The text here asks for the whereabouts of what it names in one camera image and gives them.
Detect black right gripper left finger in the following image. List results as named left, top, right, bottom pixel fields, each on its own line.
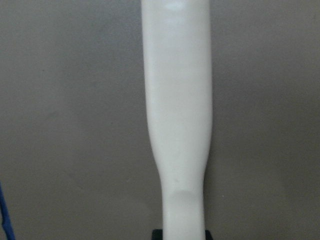
left=151, top=229, right=163, bottom=240

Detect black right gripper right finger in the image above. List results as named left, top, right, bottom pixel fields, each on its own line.
left=205, top=229, right=214, bottom=240

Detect beige hand brush black bristles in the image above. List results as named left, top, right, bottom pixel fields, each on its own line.
left=141, top=0, right=213, bottom=240

